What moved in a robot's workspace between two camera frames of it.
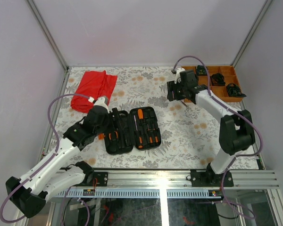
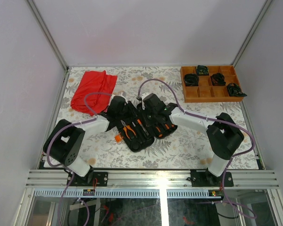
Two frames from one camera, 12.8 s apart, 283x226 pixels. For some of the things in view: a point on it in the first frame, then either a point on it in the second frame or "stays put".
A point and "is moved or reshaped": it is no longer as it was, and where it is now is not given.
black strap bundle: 217,79 stays put
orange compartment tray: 229,76 stays put
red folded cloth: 94,83 stays put
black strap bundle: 233,91 stays put
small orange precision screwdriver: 182,101 -> 144,128
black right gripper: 171,87 -> 146,109
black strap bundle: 200,70 stays put
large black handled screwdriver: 138,136 -> 160,135
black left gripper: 118,119 -> 129,105
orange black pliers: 110,137 -> 125,127
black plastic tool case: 138,129 is moved or reshaped
